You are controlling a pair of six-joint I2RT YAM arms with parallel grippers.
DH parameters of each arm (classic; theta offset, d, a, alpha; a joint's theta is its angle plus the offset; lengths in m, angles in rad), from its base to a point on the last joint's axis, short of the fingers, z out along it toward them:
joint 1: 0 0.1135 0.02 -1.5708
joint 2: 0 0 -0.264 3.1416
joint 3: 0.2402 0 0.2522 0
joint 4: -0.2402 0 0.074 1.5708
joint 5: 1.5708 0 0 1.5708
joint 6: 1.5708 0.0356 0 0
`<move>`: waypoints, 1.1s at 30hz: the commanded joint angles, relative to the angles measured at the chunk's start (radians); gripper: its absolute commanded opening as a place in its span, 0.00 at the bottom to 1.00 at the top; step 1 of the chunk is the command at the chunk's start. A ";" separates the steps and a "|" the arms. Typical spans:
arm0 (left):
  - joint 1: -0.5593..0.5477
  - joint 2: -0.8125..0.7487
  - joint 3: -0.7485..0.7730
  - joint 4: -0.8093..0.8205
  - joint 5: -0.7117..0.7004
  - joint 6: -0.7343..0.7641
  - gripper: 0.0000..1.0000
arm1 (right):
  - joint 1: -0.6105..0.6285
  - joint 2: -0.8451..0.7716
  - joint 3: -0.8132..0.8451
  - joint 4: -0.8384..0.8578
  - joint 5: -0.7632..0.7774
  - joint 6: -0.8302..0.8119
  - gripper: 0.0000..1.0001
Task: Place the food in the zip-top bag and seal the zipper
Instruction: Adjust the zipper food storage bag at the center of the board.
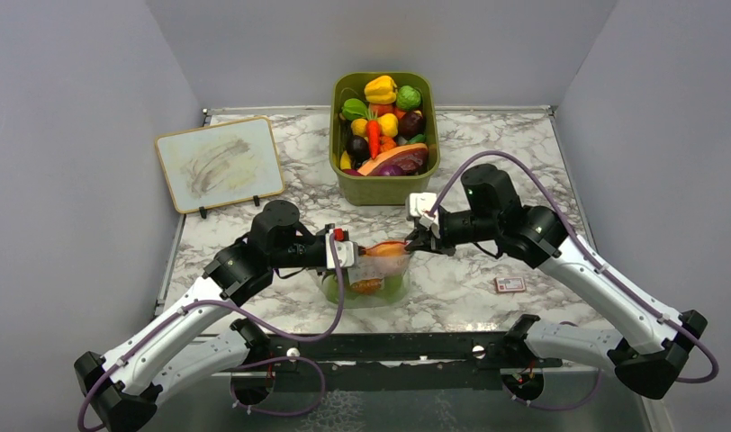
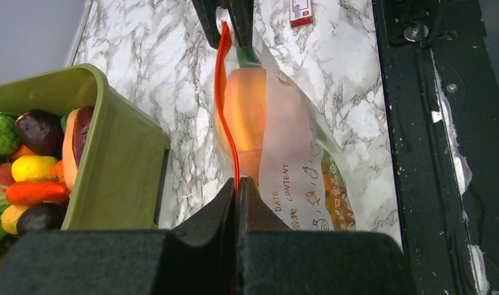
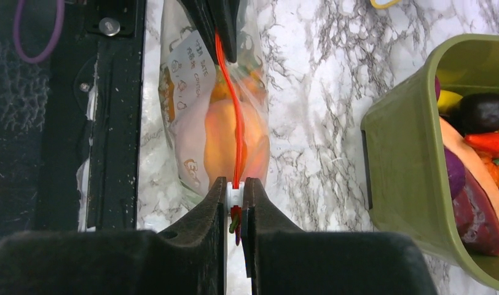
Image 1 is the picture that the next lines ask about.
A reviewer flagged peach toy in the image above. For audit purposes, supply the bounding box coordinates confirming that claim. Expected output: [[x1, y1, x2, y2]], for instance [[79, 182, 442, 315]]
[[364, 241, 409, 258]]

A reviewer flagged clear zip bag orange zipper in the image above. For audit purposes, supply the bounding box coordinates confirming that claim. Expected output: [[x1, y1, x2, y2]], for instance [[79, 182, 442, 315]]
[[342, 253, 412, 309]]

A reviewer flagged orange spiky pineapple toy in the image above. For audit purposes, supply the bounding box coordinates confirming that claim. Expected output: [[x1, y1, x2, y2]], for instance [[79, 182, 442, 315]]
[[349, 278, 384, 295]]

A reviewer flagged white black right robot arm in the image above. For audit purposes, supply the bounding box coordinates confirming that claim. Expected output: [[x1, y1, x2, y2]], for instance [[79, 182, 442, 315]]
[[406, 164, 708, 400]]

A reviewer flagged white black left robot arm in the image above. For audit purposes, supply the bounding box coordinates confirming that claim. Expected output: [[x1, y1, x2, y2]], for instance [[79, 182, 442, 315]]
[[74, 200, 359, 431]]

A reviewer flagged purple eggplant toy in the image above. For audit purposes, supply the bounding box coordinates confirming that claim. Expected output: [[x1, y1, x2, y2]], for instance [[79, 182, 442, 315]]
[[373, 165, 406, 176]]

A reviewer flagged small red white card box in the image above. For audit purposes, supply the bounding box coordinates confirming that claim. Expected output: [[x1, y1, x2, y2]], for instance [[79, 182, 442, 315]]
[[494, 277, 527, 293]]

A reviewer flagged green plastic bin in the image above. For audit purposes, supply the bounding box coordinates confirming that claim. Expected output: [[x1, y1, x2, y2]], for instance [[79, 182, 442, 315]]
[[329, 71, 440, 205]]

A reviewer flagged dark red plum toy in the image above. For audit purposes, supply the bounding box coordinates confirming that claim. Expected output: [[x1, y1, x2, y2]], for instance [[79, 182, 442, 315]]
[[398, 111, 426, 140]]

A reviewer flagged yellow lemon toy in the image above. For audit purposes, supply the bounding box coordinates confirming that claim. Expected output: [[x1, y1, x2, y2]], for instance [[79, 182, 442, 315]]
[[350, 118, 368, 138], [377, 112, 399, 138]]

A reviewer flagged orange carrot toy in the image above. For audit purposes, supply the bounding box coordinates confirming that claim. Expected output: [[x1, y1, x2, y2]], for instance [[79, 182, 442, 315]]
[[366, 118, 381, 159]]

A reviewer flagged green broccoli toy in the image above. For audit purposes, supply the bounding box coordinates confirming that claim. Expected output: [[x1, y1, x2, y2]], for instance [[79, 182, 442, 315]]
[[394, 85, 423, 112]]

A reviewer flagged green pepper toy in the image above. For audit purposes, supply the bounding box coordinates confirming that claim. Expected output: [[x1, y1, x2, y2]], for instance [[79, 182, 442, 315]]
[[339, 98, 369, 122]]

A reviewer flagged yellow bell pepper toy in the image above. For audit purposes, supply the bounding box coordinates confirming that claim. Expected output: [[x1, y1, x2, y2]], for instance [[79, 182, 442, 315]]
[[364, 75, 398, 104]]

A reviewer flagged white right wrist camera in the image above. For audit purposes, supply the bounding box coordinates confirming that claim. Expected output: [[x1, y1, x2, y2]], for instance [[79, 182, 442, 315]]
[[405, 192, 440, 238]]

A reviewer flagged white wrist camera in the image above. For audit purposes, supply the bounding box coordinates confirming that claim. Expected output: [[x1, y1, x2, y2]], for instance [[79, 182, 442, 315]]
[[324, 226, 360, 270], [405, 192, 440, 238]]

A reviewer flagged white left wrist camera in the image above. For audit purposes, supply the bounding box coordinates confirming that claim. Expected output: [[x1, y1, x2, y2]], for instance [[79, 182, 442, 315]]
[[324, 226, 360, 270]]

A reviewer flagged black metal base rail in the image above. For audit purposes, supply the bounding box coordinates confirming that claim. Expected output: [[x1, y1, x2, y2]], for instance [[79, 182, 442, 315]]
[[230, 331, 562, 399]]

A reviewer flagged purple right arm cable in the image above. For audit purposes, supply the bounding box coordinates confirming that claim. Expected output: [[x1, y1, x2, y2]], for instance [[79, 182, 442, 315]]
[[428, 149, 721, 412]]

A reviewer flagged small whiteboard with wooden frame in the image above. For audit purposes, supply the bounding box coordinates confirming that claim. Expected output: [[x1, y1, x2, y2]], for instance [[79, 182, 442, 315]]
[[154, 116, 285, 214]]

